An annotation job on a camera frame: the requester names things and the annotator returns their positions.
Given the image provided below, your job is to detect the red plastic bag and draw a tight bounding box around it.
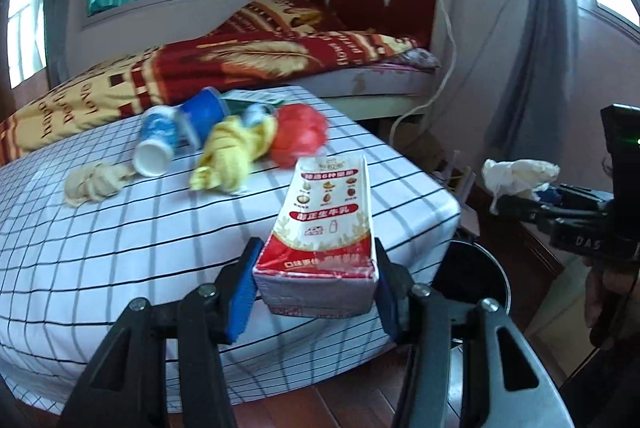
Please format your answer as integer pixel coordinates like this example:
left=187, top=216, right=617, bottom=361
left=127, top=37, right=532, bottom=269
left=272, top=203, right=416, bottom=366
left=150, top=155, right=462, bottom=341
left=270, top=103, right=330, bottom=169

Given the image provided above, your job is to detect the red white bed headboard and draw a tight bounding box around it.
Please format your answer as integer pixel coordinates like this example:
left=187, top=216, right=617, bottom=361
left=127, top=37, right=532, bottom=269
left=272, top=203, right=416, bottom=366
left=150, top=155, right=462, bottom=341
left=309, top=0, right=453, bottom=56

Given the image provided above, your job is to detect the red white milk carton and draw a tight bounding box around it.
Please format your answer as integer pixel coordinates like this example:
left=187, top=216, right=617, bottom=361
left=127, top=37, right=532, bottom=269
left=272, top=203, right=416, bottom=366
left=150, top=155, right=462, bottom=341
left=252, top=155, right=383, bottom=319

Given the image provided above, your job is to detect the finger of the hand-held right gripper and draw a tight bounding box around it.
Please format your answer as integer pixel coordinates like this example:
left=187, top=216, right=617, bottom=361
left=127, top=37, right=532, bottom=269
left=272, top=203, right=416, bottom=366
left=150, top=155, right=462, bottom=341
left=555, top=183, right=613, bottom=211
left=495, top=195, right=608, bottom=234

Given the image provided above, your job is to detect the grey curtain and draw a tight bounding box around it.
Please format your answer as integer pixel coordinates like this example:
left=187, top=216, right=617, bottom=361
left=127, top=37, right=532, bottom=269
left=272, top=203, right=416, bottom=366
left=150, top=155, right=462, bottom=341
left=517, top=0, right=593, bottom=191

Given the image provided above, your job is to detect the person's right hand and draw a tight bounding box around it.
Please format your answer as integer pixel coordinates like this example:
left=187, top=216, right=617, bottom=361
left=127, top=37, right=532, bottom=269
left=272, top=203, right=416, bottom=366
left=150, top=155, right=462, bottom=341
left=585, top=253, right=640, bottom=334

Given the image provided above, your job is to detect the white blue patterned paper cup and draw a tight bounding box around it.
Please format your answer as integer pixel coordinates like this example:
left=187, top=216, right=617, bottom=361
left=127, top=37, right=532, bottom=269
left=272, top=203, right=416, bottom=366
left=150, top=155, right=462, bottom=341
left=134, top=105, right=188, bottom=178

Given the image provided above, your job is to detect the green packet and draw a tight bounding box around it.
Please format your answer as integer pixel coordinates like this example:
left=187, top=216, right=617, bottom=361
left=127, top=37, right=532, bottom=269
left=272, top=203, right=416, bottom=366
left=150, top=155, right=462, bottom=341
left=220, top=89, right=286, bottom=116

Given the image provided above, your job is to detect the purple mattress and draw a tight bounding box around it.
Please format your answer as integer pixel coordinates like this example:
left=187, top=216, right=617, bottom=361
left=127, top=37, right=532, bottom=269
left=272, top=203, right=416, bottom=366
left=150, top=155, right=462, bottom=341
left=280, top=48, right=445, bottom=102

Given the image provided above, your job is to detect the white tissue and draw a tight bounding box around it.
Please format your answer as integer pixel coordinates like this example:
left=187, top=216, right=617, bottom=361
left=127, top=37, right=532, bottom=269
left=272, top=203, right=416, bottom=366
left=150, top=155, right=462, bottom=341
left=481, top=158, right=557, bottom=215

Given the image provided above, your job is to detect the black trash bin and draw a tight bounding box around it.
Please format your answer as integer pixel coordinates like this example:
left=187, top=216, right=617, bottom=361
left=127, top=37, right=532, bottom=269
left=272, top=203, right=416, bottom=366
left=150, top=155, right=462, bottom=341
left=427, top=238, right=512, bottom=428

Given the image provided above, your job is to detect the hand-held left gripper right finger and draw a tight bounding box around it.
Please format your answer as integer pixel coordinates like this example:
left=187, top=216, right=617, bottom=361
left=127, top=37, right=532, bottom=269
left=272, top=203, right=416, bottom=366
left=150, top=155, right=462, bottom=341
left=372, top=238, right=576, bottom=428

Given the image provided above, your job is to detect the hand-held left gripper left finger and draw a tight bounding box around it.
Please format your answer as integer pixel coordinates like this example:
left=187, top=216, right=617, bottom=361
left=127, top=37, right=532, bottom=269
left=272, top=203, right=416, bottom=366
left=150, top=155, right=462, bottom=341
left=57, top=238, right=266, bottom=428

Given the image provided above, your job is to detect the bright narrow window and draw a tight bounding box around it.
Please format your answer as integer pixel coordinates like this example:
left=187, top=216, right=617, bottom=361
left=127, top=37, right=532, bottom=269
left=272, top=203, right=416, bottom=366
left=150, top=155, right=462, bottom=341
left=4, top=0, right=49, bottom=90

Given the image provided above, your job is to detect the white cable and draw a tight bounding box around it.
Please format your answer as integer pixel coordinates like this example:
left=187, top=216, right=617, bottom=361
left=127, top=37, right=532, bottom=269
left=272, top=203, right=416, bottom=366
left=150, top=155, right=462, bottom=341
left=389, top=0, right=458, bottom=146

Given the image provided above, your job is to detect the white checked tablecloth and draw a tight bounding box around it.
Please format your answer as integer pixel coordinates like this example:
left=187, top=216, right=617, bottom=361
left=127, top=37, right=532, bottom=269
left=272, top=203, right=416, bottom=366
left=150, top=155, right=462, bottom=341
left=0, top=86, right=461, bottom=414

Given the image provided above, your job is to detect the yellow cloth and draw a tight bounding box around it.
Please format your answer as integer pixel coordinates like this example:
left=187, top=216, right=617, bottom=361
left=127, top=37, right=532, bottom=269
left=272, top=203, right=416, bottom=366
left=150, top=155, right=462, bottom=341
left=189, top=113, right=278, bottom=195

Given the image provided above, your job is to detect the bed with red blanket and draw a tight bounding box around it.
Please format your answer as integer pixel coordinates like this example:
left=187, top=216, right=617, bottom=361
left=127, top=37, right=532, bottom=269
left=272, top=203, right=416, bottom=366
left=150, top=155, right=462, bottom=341
left=0, top=0, right=417, bottom=164

